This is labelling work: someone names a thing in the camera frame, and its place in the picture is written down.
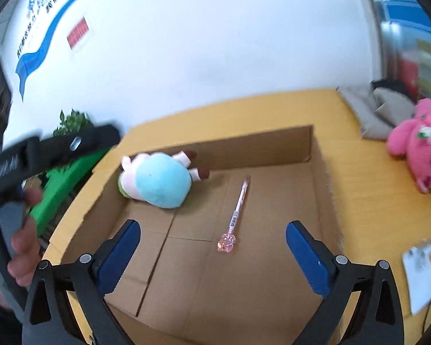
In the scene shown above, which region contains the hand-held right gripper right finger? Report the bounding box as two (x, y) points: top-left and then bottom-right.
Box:
(286, 220), (405, 345)

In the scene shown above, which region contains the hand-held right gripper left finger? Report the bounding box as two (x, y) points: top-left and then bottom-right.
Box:
(22, 218), (142, 345)

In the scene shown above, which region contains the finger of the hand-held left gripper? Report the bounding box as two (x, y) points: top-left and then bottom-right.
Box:
(25, 124), (122, 169)

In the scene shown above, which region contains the pink pen with bear charm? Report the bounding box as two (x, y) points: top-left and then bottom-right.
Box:
(217, 175), (251, 254)

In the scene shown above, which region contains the blue and pink plush toy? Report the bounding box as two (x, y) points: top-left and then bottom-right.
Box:
(118, 150), (211, 210)

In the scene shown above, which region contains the brown cardboard box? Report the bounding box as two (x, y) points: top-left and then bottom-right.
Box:
(39, 125), (346, 345)

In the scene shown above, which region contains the person's left hand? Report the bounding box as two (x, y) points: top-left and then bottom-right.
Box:
(7, 188), (44, 287)

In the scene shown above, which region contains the small green potted plant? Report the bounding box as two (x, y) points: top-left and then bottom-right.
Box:
(51, 109), (95, 138)

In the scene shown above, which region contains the green plastic stand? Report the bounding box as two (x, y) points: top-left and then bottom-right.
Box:
(28, 147), (111, 238)

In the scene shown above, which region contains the white folding phone stand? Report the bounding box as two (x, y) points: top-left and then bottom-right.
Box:
(402, 232), (431, 316)

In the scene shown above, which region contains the grey cloth bag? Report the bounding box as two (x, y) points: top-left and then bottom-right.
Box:
(338, 85), (418, 141)

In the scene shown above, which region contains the pink plush bear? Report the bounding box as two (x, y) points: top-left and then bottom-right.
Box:
(386, 98), (431, 202)

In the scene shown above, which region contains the blue wave wall decal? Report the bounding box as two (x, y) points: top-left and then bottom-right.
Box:
(14, 0), (116, 102)

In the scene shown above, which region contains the red wall label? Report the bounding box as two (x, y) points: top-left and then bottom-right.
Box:
(66, 16), (91, 51)

